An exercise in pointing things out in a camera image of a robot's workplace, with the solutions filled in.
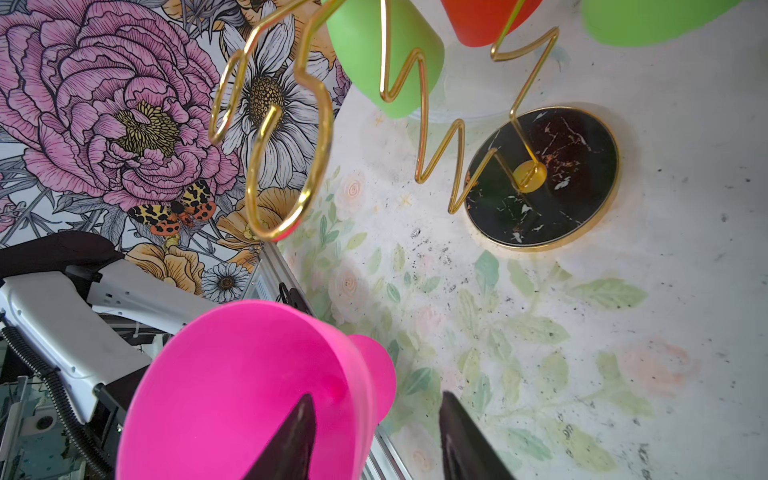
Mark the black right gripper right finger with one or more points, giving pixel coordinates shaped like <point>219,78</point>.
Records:
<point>466,453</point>

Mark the red wine glass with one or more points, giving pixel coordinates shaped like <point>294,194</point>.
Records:
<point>479,23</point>

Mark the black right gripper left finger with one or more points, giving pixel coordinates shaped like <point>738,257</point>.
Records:
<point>287,455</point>

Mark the pink wine glass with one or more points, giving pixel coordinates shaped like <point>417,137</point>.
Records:
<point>193,415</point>

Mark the gold wine glass rack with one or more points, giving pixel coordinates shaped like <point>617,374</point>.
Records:
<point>525,178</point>

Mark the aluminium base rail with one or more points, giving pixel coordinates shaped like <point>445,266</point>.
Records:
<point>348,380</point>

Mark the green wine glass back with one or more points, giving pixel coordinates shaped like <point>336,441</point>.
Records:
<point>637,23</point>

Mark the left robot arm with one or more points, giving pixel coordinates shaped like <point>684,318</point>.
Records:
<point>56,291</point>

